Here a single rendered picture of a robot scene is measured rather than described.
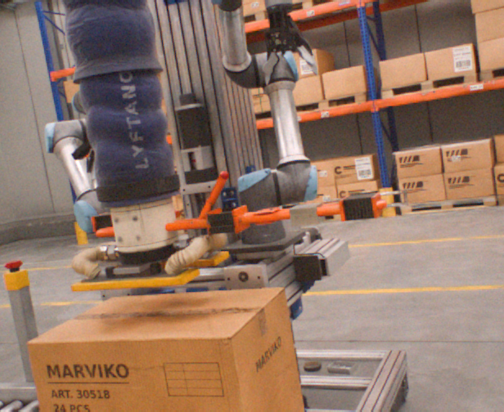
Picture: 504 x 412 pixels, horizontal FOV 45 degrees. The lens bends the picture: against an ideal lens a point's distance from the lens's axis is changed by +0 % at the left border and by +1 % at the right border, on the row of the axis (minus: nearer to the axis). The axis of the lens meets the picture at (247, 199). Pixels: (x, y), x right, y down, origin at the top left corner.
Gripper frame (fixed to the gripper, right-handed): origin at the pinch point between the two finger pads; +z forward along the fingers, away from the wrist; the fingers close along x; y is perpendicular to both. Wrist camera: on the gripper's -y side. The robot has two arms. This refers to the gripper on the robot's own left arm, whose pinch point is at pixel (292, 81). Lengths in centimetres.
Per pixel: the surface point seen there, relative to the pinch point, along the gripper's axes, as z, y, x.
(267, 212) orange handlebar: 32.5, 28.8, -1.5
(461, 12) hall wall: -115, -808, -14
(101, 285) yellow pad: 45, 42, -45
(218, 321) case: 58, 36, -16
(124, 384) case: 69, 48, -39
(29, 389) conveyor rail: 93, 4, -120
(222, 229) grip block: 35.2, 31.3, -13.4
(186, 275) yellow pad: 45, 38, -22
